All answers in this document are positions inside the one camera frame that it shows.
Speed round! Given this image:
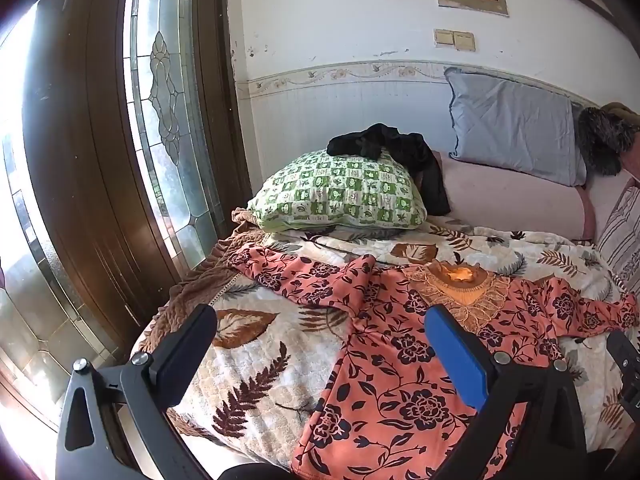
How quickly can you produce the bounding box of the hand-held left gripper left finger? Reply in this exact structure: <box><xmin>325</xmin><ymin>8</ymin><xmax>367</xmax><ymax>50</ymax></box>
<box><xmin>54</xmin><ymin>303</ymin><xmax>219</xmax><ymax>480</ymax></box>

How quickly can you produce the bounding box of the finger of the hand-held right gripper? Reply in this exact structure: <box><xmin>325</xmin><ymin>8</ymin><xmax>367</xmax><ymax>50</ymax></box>
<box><xmin>606</xmin><ymin>329</ymin><xmax>640</xmax><ymax>413</ymax></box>

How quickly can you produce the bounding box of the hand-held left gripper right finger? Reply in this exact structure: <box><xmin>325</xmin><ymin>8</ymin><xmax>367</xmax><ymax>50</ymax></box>
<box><xmin>424</xmin><ymin>304</ymin><xmax>588</xmax><ymax>480</ymax></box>

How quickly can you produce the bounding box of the orange floral garment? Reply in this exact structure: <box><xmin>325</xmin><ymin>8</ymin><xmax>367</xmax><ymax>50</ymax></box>
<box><xmin>227</xmin><ymin>245</ymin><xmax>640</xmax><ymax>480</ymax></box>

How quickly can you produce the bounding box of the brown quilted bed cover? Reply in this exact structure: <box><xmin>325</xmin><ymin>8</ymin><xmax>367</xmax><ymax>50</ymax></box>
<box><xmin>131</xmin><ymin>207</ymin><xmax>271</xmax><ymax>356</ymax></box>

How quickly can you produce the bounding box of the leaf print blanket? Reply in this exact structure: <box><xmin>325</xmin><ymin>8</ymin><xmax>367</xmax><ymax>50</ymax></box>
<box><xmin>135</xmin><ymin>225</ymin><xmax>640</xmax><ymax>466</ymax></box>

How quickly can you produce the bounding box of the striped cushion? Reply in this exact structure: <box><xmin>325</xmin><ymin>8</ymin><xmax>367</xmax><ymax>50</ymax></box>
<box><xmin>595</xmin><ymin>185</ymin><xmax>640</xmax><ymax>301</ymax></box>

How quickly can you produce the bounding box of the pink upholstered backrest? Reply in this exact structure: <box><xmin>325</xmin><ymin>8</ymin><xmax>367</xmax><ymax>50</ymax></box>
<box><xmin>582</xmin><ymin>157</ymin><xmax>640</xmax><ymax>241</ymax></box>

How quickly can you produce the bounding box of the pink bolster cushion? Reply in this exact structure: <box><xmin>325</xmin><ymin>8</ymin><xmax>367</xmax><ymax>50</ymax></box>
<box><xmin>432</xmin><ymin>150</ymin><xmax>597</xmax><ymax>242</ymax></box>

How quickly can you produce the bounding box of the green checked pillow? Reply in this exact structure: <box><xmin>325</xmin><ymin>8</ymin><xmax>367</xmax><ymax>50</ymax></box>
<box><xmin>247</xmin><ymin>150</ymin><xmax>428</xmax><ymax>233</ymax></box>

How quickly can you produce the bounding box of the wooden door with leaded glass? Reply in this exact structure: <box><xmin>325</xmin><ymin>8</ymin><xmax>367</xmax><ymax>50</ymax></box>
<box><xmin>0</xmin><ymin>0</ymin><xmax>253</xmax><ymax>480</ymax></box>

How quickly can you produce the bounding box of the dark fur garment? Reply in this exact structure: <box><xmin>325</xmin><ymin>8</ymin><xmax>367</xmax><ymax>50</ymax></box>
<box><xmin>577</xmin><ymin>106</ymin><xmax>640</xmax><ymax>177</ymax></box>

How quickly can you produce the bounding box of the black garment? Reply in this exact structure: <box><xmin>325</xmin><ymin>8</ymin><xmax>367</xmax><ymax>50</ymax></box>
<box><xmin>326</xmin><ymin>122</ymin><xmax>452</xmax><ymax>217</ymax></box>

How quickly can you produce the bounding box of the blue-grey pillow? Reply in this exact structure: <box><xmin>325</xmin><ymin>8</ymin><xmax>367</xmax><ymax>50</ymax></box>
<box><xmin>444</xmin><ymin>66</ymin><xmax>588</xmax><ymax>187</ymax></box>

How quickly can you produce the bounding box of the tan cloth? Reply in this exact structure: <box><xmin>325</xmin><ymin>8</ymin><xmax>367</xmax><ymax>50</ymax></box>
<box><xmin>600</xmin><ymin>101</ymin><xmax>640</xmax><ymax>126</ymax></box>

